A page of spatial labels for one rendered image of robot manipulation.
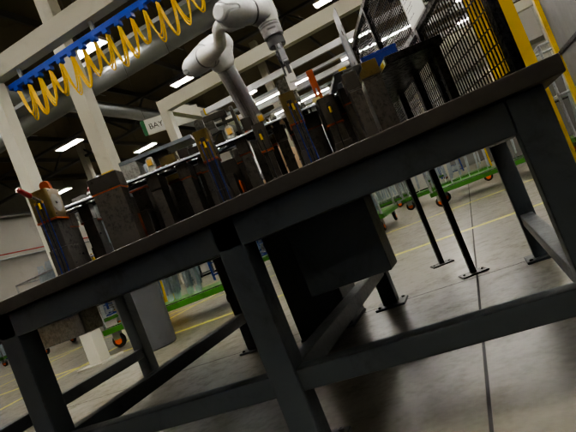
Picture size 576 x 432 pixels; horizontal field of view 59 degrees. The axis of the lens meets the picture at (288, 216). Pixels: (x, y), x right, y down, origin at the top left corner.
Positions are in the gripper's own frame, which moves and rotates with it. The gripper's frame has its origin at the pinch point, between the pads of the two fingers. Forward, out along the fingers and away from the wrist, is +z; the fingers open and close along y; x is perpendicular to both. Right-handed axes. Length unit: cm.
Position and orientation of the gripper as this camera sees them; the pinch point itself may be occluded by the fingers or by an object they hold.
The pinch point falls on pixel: (292, 82)
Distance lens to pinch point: 218.5
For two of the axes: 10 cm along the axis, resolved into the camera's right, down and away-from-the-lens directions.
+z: 3.7, 9.3, -0.2
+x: 9.3, -3.8, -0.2
